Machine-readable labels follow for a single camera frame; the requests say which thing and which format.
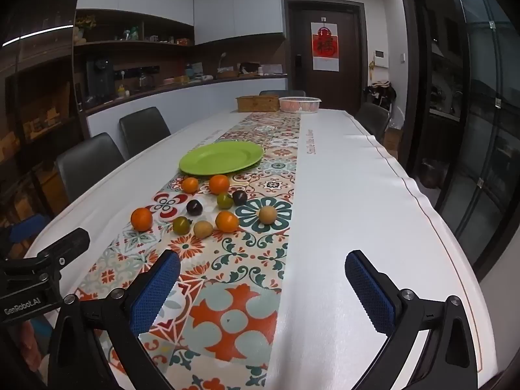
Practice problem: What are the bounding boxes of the wooden wall shelf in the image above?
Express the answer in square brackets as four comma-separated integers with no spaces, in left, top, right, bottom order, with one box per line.
[73,8,196,55]

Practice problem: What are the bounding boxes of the glass sliding door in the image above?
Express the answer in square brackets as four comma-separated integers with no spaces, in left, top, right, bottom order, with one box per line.
[400,0,520,281]

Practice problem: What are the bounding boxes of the black drinks machine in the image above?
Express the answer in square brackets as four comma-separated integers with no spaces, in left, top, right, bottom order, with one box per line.
[85,56,115,103]

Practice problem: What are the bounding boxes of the white tablecloth with patterned centre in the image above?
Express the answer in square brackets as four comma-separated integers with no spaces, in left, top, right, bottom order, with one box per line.
[24,108,498,390]

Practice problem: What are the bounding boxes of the white plastic basket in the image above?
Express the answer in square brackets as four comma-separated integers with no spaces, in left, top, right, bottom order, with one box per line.
[279,96,322,114]

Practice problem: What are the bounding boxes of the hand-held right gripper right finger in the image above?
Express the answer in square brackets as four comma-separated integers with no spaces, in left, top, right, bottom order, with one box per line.
[344,250,479,390]

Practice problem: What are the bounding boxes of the brown door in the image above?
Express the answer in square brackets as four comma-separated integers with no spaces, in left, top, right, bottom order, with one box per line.
[283,0,363,111]

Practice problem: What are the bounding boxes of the yellow flowers in pot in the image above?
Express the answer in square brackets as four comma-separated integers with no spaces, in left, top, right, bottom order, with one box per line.
[74,15,97,42]

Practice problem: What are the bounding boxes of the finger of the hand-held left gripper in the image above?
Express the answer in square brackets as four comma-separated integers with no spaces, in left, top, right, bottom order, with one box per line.
[0,212,51,249]
[24,227,91,272]

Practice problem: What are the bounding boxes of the large orange mandarin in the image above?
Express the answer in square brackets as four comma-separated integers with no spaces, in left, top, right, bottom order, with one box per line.
[209,174,230,195]
[215,210,240,233]

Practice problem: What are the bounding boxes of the wooden box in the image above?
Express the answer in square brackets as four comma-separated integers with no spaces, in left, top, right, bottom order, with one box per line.
[236,95,281,113]

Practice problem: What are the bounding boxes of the white kitchen counter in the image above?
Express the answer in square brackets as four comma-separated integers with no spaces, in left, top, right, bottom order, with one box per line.
[84,74,290,141]

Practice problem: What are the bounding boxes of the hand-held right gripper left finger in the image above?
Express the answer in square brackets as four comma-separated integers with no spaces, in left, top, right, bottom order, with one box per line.
[48,249,182,390]

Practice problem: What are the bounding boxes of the green plate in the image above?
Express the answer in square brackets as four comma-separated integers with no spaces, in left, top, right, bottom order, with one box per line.
[179,141,266,176]

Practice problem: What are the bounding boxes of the small tan longan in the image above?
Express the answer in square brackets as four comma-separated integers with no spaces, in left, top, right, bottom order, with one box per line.
[193,220,214,240]

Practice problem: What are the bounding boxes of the pile of bags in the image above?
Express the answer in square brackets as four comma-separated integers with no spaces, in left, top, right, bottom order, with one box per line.
[363,80,397,110]

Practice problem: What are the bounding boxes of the red and white door poster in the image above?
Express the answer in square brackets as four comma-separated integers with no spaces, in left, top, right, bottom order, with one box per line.
[311,22,339,71]

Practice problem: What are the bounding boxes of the dark wooden display cabinet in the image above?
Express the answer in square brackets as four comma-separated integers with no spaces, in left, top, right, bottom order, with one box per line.
[0,0,88,228]

